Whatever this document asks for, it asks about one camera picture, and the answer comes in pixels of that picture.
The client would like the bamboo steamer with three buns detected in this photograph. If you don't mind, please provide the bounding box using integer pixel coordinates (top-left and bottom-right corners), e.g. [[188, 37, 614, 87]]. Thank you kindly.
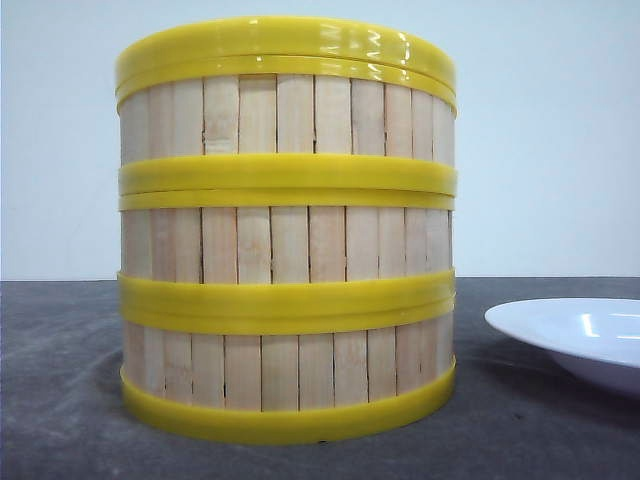
[[118, 205, 455, 333]]

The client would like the yellow bamboo steamer lid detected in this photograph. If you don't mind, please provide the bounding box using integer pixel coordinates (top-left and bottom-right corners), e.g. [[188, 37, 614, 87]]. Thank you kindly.
[[115, 16, 456, 104]]

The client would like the white plate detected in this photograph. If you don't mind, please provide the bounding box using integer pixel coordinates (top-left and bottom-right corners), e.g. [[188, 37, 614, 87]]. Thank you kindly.
[[485, 298, 639, 398]]

